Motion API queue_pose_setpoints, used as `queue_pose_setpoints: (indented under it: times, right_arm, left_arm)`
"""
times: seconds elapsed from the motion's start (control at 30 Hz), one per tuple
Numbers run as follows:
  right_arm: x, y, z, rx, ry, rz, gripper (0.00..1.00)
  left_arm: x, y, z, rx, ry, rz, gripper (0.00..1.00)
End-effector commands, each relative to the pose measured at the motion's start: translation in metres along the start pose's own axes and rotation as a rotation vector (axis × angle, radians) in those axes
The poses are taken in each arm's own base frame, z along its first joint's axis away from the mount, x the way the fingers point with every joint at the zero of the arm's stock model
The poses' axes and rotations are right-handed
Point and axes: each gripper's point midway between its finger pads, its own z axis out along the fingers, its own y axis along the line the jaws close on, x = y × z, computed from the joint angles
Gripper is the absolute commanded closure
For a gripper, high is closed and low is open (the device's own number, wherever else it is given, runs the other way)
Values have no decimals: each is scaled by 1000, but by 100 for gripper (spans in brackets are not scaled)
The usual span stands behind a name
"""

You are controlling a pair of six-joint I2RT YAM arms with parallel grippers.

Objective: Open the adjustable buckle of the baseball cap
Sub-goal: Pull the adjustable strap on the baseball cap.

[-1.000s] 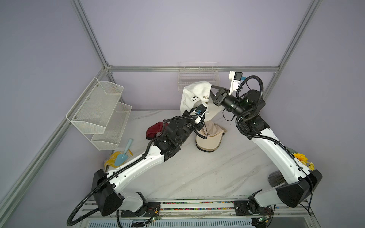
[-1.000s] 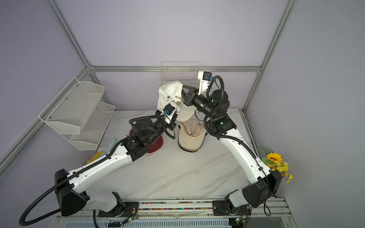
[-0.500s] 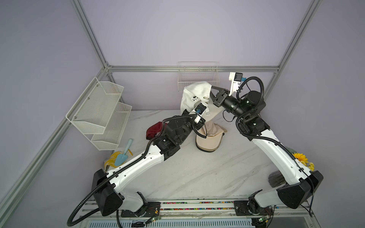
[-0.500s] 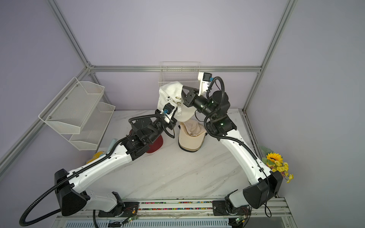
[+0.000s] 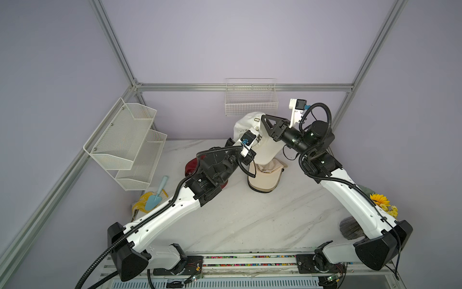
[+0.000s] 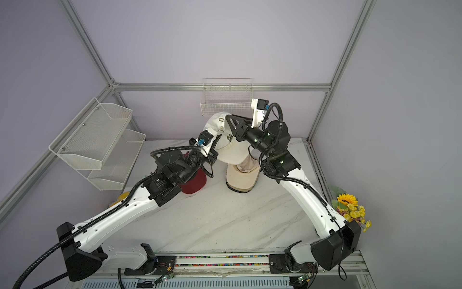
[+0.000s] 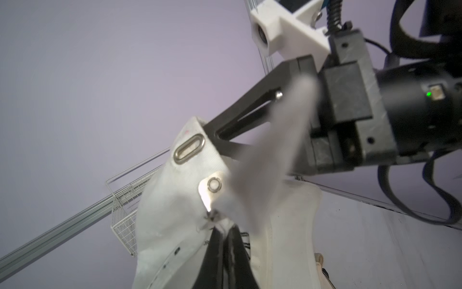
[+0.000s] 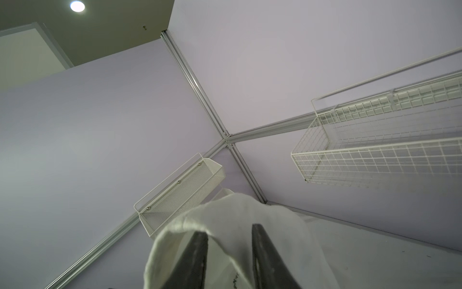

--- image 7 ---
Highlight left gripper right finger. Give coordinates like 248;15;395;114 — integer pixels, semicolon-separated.
225;225;259;289

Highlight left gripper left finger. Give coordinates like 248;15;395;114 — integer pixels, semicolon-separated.
192;228;224;289

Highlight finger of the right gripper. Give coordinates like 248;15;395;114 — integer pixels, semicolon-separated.
215;138;304;171

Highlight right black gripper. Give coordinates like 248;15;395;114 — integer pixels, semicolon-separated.
204;30;397;175

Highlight white baseball cap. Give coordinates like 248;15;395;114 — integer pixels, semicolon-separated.
132;75;322;289

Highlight beige baseball cap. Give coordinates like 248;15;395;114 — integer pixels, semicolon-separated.
315;253;336;289

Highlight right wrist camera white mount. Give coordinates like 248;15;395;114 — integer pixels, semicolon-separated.
250;1;331;63

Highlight aluminium frame rails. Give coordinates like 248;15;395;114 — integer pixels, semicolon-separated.
0;0;462;282

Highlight white wire wall basket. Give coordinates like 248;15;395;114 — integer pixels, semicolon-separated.
105;148;170;257

